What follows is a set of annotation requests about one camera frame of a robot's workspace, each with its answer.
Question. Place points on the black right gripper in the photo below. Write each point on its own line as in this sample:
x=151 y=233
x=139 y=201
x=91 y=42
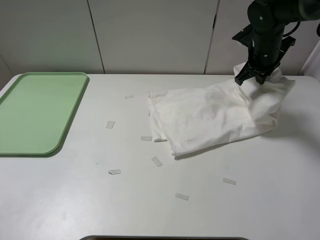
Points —
x=263 y=55

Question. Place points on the white short sleeve t-shirt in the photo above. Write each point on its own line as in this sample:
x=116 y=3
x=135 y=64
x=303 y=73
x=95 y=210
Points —
x=194 y=119

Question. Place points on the clear tape piece lower left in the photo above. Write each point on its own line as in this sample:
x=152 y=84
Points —
x=114 y=171

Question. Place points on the light green plastic tray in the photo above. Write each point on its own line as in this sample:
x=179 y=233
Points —
x=37 y=110

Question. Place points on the clear tape piece right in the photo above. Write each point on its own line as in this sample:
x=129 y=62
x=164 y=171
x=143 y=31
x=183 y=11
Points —
x=229 y=181

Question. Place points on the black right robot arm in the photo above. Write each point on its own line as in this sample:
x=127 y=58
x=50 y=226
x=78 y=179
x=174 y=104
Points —
x=265 y=14

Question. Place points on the clear tape piece bottom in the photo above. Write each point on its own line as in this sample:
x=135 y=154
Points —
x=182 y=196

